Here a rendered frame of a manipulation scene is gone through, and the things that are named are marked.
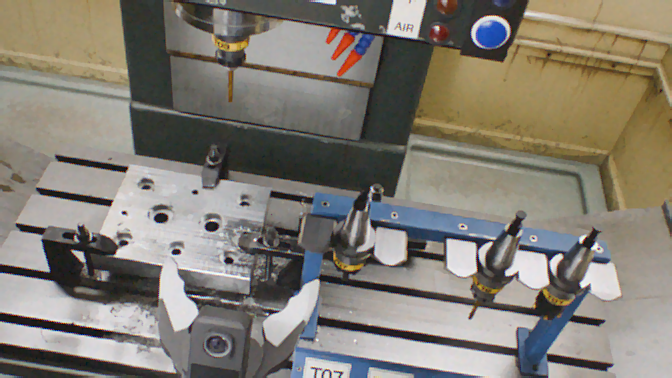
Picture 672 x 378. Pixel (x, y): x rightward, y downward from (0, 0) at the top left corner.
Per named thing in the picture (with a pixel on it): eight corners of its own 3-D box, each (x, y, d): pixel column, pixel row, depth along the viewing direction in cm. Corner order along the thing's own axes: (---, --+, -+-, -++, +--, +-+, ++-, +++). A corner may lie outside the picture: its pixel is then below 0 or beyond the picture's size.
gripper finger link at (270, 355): (280, 309, 67) (213, 365, 62) (281, 299, 66) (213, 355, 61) (315, 339, 65) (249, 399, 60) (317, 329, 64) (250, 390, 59)
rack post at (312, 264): (314, 341, 126) (334, 241, 105) (285, 336, 126) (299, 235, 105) (320, 296, 133) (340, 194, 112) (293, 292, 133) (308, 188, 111)
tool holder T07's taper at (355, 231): (371, 227, 104) (379, 197, 99) (367, 249, 101) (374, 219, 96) (342, 220, 104) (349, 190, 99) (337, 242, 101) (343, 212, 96)
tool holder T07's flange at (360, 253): (375, 234, 106) (378, 224, 104) (369, 265, 102) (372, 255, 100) (335, 225, 106) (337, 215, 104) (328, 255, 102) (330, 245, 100)
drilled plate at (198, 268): (248, 294, 127) (249, 279, 123) (93, 269, 126) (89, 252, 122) (270, 203, 142) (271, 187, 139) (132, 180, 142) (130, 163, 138)
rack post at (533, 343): (547, 378, 127) (615, 287, 105) (519, 374, 127) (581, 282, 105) (542, 332, 134) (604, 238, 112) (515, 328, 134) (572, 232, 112)
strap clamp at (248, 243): (303, 289, 134) (310, 242, 123) (236, 278, 133) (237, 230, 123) (305, 276, 136) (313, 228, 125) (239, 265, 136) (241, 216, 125)
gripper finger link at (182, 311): (145, 294, 71) (179, 366, 66) (140, 259, 67) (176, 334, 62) (174, 283, 72) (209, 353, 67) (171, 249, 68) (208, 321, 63)
